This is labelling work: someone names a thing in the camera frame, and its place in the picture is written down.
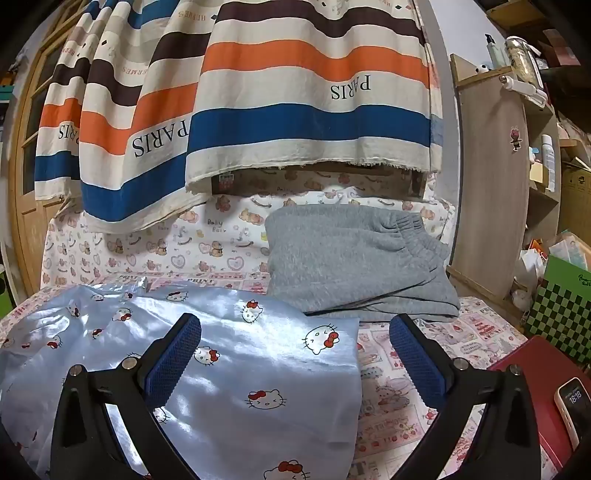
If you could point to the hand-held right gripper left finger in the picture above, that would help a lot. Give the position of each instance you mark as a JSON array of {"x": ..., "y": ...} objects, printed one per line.
[{"x": 178, "y": 355}]

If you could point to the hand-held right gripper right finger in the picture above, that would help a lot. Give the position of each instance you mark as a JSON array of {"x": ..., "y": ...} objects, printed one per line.
[{"x": 413, "y": 360}]

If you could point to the light blue satin cat-print pants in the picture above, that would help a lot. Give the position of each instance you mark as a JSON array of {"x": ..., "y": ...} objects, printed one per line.
[{"x": 258, "y": 364}]

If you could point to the white bear-print sheet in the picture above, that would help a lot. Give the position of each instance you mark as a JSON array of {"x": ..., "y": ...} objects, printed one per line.
[{"x": 194, "y": 244}]

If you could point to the grey sweatpants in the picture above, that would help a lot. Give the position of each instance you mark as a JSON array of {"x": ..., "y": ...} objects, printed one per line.
[{"x": 341, "y": 258}]

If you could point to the white plastic bag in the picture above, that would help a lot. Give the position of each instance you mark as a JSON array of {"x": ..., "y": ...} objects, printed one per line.
[{"x": 526, "y": 277}]

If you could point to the green checkered box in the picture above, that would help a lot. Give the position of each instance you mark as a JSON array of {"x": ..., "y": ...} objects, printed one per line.
[{"x": 558, "y": 318}]

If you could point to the white smartphone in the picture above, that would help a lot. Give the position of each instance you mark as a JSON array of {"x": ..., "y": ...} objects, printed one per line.
[{"x": 572, "y": 406}]

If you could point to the wooden bed headboard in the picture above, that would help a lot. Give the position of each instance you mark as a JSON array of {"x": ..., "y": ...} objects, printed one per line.
[{"x": 418, "y": 184}]

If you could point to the wooden shelf unit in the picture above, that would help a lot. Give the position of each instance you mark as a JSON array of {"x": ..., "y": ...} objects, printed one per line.
[{"x": 489, "y": 184}]

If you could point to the cardboard box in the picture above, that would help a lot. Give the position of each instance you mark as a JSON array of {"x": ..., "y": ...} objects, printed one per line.
[{"x": 577, "y": 198}]

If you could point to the cartoon sticker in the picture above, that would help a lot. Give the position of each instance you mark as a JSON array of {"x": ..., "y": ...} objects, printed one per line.
[{"x": 515, "y": 137}]

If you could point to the white bottle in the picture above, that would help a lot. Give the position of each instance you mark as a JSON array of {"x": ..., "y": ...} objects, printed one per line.
[{"x": 548, "y": 154}]

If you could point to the white lint roller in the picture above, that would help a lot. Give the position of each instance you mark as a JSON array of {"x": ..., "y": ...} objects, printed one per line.
[{"x": 526, "y": 92}]

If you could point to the striped hanging curtain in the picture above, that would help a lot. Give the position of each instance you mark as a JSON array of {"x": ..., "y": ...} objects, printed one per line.
[{"x": 314, "y": 64}]

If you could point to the pump dispenser bottle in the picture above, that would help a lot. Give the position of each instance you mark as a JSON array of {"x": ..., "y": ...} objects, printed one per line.
[{"x": 497, "y": 55}]

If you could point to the clear glitter bottle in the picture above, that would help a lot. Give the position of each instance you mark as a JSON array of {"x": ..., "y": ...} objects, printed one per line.
[{"x": 519, "y": 57}]

